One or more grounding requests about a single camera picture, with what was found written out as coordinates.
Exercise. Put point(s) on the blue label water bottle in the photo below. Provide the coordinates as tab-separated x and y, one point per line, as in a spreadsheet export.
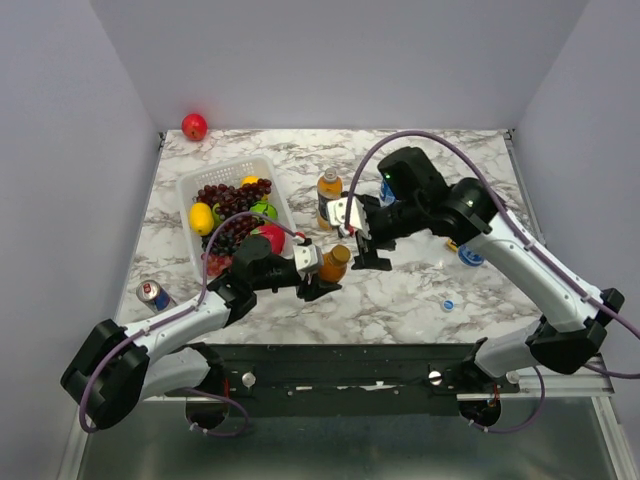
468	257

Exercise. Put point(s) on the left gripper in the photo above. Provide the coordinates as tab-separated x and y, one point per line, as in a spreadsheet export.
316	288

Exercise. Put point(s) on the red apple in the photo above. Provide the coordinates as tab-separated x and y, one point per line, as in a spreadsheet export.
194	127

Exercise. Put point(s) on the yellow orange fruit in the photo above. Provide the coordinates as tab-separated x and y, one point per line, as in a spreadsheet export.
250	181

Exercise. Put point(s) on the orange bottle cap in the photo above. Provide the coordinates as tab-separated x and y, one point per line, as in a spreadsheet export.
340	254

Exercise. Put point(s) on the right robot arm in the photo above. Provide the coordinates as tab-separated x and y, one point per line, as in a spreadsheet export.
575	314

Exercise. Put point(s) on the yellow M&M's candy pack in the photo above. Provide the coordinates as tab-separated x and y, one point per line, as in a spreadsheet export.
451	244

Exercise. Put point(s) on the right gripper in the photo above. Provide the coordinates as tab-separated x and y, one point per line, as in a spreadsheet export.
368	259

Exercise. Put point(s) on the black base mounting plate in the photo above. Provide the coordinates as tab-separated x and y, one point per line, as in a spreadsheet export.
346	380

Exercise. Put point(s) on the red dragon fruit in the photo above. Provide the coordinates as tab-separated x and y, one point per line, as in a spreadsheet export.
274	234

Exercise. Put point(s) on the far blue water bottle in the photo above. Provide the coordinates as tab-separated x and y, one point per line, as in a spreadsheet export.
386	196

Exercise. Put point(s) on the aluminium frame rail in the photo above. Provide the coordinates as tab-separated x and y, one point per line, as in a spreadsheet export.
525	384

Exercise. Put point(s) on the green apple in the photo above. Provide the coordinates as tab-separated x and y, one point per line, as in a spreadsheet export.
266	209

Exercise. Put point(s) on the white plastic basket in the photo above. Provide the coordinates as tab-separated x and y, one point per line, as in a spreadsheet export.
229	172

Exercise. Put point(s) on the light red grape bunch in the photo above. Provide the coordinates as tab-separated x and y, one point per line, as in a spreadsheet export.
215	265

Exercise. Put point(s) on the tall orange juice bottle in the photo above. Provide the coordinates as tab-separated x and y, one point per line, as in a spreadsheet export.
328	188

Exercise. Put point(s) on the dark red grape bunch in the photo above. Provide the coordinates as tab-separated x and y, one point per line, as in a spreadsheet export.
226	201

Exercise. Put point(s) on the small orange juice bottle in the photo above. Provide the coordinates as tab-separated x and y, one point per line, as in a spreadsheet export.
330	271

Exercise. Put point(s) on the Red Bull can left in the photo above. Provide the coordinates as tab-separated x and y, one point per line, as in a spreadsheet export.
153	295

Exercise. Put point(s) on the yellow lemon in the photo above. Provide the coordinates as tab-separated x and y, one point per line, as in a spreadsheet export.
201	219

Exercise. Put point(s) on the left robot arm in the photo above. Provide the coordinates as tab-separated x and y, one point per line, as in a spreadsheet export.
116	367

